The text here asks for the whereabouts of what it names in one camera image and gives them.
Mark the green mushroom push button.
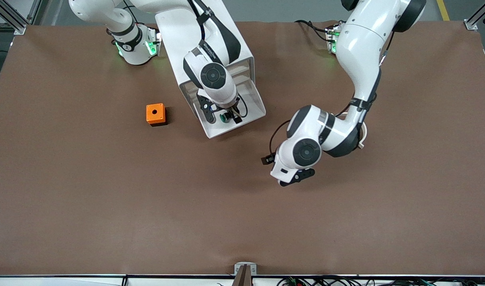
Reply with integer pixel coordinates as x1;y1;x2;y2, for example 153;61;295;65
220;110;243;124

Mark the white plastic drawer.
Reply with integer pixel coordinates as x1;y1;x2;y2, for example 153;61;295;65
195;77;267;139
227;62;251;75
229;71;253;83

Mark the white drawer cabinet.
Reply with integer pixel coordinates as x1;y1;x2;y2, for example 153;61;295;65
155;10;256;120

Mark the orange box with hole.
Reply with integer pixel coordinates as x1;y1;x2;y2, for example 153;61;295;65
146;103;167;127

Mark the black left camera cable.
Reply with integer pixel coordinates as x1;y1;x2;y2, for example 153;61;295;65
268;119;291;157

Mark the black camera cable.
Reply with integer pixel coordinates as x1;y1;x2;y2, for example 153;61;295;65
268;119;291;157
235;95;248;118

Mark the black right camera cable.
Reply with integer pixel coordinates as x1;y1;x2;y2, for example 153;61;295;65
235;95;248;118

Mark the white half ring clamp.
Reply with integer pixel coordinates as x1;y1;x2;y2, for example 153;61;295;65
356;121;368;150

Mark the metal table edge bracket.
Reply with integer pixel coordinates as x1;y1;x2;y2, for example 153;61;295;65
234;262;257;286

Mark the black cable bundle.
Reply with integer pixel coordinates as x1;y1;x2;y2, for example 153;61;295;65
276;276;485;286

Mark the black arm base cable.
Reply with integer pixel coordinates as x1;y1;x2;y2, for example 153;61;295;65
294;19;331;42

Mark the aluminium frame post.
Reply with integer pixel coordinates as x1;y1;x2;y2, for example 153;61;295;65
464;0;485;31
0;0;28;35

